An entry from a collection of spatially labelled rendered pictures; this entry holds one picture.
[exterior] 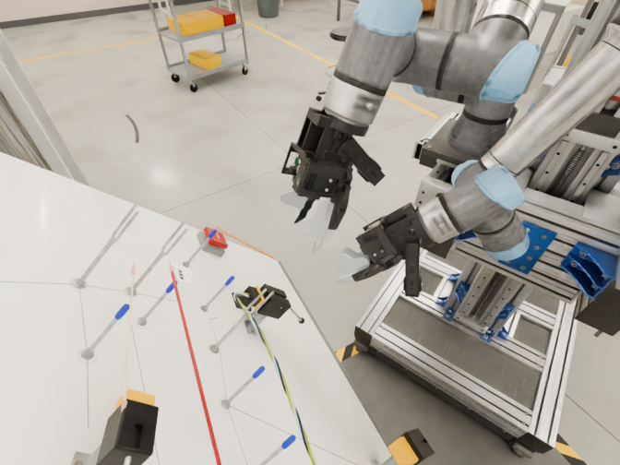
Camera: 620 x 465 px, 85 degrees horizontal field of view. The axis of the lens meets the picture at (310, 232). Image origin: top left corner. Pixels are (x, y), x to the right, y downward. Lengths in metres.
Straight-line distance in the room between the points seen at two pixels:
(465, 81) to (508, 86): 0.05
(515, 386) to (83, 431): 1.60
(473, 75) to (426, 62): 0.06
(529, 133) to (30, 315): 0.78
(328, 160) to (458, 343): 1.39
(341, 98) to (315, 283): 1.69
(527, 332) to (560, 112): 1.37
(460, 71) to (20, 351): 0.61
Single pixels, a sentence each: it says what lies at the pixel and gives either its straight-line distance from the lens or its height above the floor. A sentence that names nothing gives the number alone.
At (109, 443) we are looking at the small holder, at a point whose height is 1.35.
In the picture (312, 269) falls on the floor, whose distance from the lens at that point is 2.14.
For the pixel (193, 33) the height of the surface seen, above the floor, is 0.58.
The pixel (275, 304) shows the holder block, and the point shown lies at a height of 1.13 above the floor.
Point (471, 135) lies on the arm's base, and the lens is 1.03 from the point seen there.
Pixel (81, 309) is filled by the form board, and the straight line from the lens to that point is 0.53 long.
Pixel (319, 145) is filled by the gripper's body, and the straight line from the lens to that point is 0.48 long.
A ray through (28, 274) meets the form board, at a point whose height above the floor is 1.34.
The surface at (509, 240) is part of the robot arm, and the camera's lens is 0.68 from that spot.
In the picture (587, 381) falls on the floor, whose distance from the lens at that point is 2.24.
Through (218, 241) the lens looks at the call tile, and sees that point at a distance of 0.80.
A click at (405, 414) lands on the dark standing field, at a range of 1.80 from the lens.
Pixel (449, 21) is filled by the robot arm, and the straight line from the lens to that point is 0.94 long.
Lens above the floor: 1.67
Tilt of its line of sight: 45 degrees down
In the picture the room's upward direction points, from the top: straight up
